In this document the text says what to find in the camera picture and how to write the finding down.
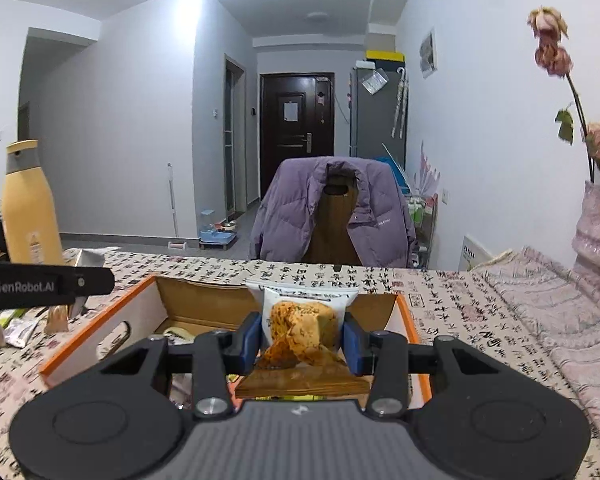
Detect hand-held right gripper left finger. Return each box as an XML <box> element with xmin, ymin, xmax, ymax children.
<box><xmin>97</xmin><ymin>311</ymin><xmax>263</xmax><ymax>420</ymax></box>

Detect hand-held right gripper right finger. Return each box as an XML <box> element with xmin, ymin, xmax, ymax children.
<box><xmin>342</xmin><ymin>312</ymin><xmax>499</xmax><ymax>421</ymax></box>

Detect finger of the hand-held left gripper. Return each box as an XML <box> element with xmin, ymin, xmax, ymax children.
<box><xmin>72</xmin><ymin>266</ymin><xmax>115</xmax><ymax>297</ymax></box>

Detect brown and white cookie packet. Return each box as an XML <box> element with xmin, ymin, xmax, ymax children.
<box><xmin>234</xmin><ymin>278</ymin><xmax>371</xmax><ymax>399</ymax></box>

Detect red printed cardboard box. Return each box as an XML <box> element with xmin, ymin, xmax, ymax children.
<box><xmin>40</xmin><ymin>273</ymin><xmax>434</xmax><ymax>407</ymax></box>

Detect small cookie packet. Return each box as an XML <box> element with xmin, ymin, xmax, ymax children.
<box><xmin>44</xmin><ymin>304</ymin><xmax>71</xmax><ymax>334</ymax></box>

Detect small white sachet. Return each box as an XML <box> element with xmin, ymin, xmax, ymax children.
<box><xmin>0</xmin><ymin>320</ymin><xmax>39</xmax><ymax>349</ymax></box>

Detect green snack packet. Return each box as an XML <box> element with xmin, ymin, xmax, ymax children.
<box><xmin>155</xmin><ymin>326</ymin><xmax>201</xmax><ymax>346</ymax></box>

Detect yellow bottle with grey cap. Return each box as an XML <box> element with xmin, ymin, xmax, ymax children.
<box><xmin>0</xmin><ymin>138</ymin><xmax>65</xmax><ymax>265</ymax></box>

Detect white mop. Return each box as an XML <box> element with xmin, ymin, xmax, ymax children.
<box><xmin>165</xmin><ymin>162</ymin><xmax>189</xmax><ymax>251</ymax></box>

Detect blue pet feeder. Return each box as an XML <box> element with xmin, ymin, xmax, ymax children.
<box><xmin>198</xmin><ymin>208</ymin><xmax>239</xmax><ymax>251</ymax></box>

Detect wooden chair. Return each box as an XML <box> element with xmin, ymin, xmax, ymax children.
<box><xmin>304</xmin><ymin>172</ymin><xmax>364</xmax><ymax>267</ymax></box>

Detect purple puffer jacket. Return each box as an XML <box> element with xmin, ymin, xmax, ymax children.
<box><xmin>249</xmin><ymin>156</ymin><xmax>419</xmax><ymax>269</ymax></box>

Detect metal storage rack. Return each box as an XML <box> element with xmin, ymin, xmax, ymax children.
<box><xmin>404</xmin><ymin>192</ymin><xmax>439</xmax><ymax>269</ymax></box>

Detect dark brown entrance door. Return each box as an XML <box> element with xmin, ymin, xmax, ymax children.
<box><xmin>259</xmin><ymin>72</ymin><xmax>335</xmax><ymax>202</ymax></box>

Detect grey interior door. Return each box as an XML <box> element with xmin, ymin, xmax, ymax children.
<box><xmin>224</xmin><ymin>54</ymin><xmax>247</xmax><ymax>213</ymax></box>

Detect pink quilted blanket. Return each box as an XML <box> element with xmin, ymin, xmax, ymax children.
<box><xmin>469</xmin><ymin>245</ymin><xmax>600</xmax><ymax>457</ymax></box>

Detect grey refrigerator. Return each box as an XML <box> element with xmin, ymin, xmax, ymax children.
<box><xmin>349</xmin><ymin>62</ymin><xmax>407</xmax><ymax>159</ymax></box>

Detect folded umbrellas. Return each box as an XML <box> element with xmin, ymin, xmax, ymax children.
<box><xmin>390</xmin><ymin>65</ymin><xmax>410</xmax><ymax>140</ymax></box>

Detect clear plastic bag on refrigerator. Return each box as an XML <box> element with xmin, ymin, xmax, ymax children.
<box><xmin>362</xmin><ymin>69</ymin><xmax>389</xmax><ymax>95</ymax></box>

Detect pink textured vase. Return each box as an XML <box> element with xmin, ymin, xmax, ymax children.
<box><xmin>572</xmin><ymin>179</ymin><xmax>600</xmax><ymax>272</ymax></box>

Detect yellow and black box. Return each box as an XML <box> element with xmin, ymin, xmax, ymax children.
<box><xmin>365</xmin><ymin>49</ymin><xmax>404</xmax><ymax>69</ymax></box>

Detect bunch of dried roses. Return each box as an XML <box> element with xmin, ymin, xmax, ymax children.
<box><xmin>527</xmin><ymin>6</ymin><xmax>600</xmax><ymax>187</ymax></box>

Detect pink feather wall sticker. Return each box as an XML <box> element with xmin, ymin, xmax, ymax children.
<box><xmin>413</xmin><ymin>139</ymin><xmax>441</xmax><ymax>196</ymax></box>

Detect framed wall picture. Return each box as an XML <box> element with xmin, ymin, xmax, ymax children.
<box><xmin>419</xmin><ymin>27</ymin><xmax>439</xmax><ymax>79</ymax></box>

